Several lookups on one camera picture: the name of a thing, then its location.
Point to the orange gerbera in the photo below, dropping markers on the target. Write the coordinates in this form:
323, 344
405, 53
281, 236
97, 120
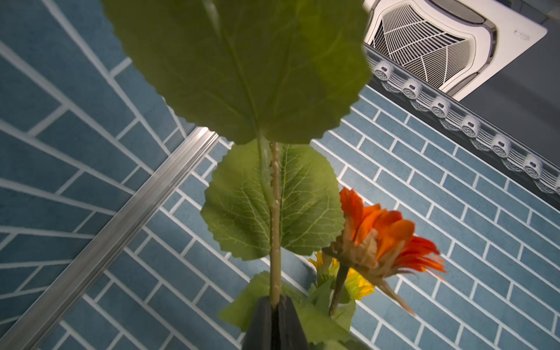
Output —
379, 243

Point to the white ceiling air conditioner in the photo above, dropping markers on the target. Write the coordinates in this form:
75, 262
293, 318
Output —
456, 46

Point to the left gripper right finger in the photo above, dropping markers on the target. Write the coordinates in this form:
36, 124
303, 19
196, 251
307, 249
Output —
290, 334

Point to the beige daisy flower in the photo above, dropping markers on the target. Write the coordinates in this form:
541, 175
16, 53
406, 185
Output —
270, 77

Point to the yellow sunflower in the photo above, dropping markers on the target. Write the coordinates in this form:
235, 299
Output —
325, 311

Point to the white lace trim strip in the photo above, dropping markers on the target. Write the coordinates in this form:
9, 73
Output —
484, 136

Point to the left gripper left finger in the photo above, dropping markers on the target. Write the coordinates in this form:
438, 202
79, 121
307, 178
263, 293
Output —
259, 334

